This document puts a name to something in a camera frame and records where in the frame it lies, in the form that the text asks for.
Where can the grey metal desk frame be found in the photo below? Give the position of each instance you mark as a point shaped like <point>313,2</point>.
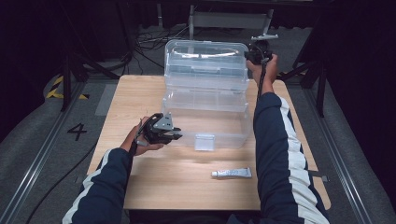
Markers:
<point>230,20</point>

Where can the person's left hand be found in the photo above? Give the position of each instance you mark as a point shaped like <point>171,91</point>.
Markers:
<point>134,141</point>

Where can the person's right hand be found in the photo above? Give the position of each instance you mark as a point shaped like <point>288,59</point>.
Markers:
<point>269,74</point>

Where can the white ointment tube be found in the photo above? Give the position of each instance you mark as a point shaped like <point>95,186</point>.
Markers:
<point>233,173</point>

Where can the aluminium floor rail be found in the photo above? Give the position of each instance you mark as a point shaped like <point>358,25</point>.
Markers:
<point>37,161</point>
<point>345,174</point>

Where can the black metal stand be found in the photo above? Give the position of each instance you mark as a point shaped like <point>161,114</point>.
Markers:
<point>320,90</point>
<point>66,84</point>

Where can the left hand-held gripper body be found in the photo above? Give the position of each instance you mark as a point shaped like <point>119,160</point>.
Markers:
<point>158,129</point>

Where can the clear plastic storage box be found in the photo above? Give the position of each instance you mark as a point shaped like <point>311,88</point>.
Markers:
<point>205,102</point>

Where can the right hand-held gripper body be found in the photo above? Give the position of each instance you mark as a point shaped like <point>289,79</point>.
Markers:
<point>260,51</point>

